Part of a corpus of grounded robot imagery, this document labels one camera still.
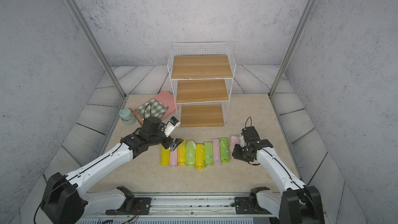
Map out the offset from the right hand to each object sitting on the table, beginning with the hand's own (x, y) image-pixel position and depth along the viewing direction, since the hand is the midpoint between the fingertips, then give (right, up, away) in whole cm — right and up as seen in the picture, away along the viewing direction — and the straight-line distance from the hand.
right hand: (236, 154), depth 83 cm
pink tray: (-46, +32, +38) cm, 68 cm away
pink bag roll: (-34, -3, +3) cm, 35 cm away
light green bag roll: (-25, +1, +4) cm, 25 cm away
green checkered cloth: (-54, +24, +29) cm, 65 cm away
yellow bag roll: (-39, -2, +3) cm, 39 cm away
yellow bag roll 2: (-29, 0, +4) cm, 30 cm away
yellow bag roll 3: (-19, -2, +2) cm, 20 cm away
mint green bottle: (-65, +19, +15) cm, 70 cm away
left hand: (-30, +11, -3) cm, 32 cm away
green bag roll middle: (-15, -1, +4) cm, 15 cm away
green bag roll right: (-6, +1, +4) cm, 7 cm away
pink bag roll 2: (-10, 0, +6) cm, 12 cm away
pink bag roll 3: (0, +7, +4) cm, 8 cm away
